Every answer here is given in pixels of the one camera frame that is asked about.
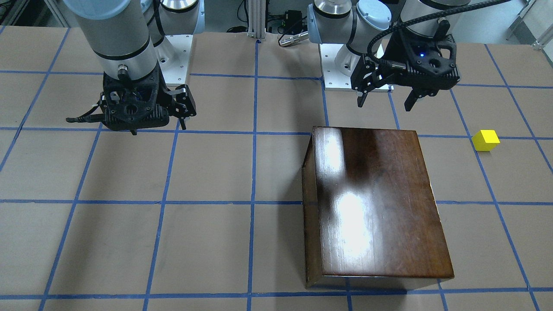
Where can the yellow cube block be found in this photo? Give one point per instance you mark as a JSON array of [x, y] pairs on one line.
[[485, 140]]

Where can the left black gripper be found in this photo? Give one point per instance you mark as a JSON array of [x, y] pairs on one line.
[[392, 54]]

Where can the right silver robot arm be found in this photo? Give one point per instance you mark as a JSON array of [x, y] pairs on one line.
[[143, 71]]

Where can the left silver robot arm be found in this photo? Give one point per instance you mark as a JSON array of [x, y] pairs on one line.
[[375, 49]]

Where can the dark wooden drawer cabinet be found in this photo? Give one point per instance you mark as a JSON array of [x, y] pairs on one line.
[[370, 216]]

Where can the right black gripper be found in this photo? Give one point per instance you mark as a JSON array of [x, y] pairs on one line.
[[183, 100]]

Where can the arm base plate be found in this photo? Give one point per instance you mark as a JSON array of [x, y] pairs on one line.
[[174, 54], [337, 63]]

